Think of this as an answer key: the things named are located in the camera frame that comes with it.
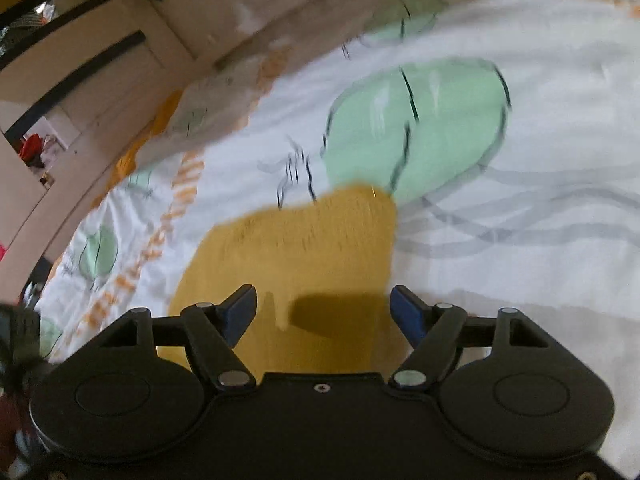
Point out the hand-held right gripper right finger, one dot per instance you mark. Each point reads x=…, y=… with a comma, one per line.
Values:
x=407, y=316

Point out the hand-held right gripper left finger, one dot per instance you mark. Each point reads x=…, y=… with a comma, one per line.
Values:
x=241, y=310

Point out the mustard yellow shirt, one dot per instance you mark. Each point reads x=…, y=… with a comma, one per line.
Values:
x=300, y=250

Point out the red toy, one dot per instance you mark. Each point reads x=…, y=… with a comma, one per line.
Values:
x=32, y=147

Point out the white printed blanket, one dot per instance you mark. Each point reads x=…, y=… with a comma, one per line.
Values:
x=550, y=110

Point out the wooden bed frame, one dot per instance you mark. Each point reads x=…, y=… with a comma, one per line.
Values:
x=125, y=50

